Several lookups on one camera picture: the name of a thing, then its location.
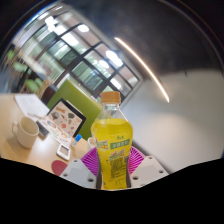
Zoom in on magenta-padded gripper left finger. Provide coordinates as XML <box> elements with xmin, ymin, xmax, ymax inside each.
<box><xmin>59</xmin><ymin>147</ymin><xmax>101</xmax><ymax>190</ymax></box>

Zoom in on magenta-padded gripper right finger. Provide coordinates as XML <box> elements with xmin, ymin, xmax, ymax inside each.
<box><xmin>128</xmin><ymin>145</ymin><xmax>169</xmax><ymax>188</ymax></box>

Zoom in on yellow drink bottle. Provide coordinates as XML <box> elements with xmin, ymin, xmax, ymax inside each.
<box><xmin>90</xmin><ymin>91</ymin><xmax>134</xmax><ymax>191</ymax></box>

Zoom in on flat round red coaster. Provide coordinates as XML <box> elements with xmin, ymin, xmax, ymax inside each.
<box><xmin>51</xmin><ymin>159</ymin><xmax>69</xmax><ymax>177</ymax></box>

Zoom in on small white flat device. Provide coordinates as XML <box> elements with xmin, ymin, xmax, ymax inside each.
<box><xmin>55</xmin><ymin>143</ymin><xmax>72</xmax><ymax>162</ymax></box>

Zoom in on small blue-capped bottle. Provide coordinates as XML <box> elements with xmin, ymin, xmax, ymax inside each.
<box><xmin>71</xmin><ymin>134</ymin><xmax>83</xmax><ymax>148</ymax></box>

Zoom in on printed picture leaflet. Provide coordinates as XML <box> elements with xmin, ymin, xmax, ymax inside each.
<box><xmin>41</xmin><ymin>116</ymin><xmax>73</xmax><ymax>146</ymax></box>

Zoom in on black tablet showing pictures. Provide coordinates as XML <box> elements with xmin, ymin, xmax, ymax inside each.
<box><xmin>44</xmin><ymin>97</ymin><xmax>87</xmax><ymax>139</ymax></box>

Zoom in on white mug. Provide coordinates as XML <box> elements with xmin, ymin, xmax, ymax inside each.
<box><xmin>11</xmin><ymin>115</ymin><xmax>40</xmax><ymax>149</ymax></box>

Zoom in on white paper sheet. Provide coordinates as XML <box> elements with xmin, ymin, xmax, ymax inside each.
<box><xmin>13</xmin><ymin>93</ymin><xmax>51</xmax><ymax>118</ymax></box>

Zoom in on wooden chairs with green seats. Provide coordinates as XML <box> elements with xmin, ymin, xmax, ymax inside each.
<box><xmin>6</xmin><ymin>49</ymin><xmax>44</xmax><ymax>98</ymax></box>

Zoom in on long linear ceiling light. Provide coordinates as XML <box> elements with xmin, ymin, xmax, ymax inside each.
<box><xmin>114</xmin><ymin>36</ymin><xmax>171</xmax><ymax>104</ymax></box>

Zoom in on dark-framed window wall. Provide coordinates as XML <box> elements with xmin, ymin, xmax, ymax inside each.
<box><xmin>19</xmin><ymin>13</ymin><xmax>141</xmax><ymax>103</ymax></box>

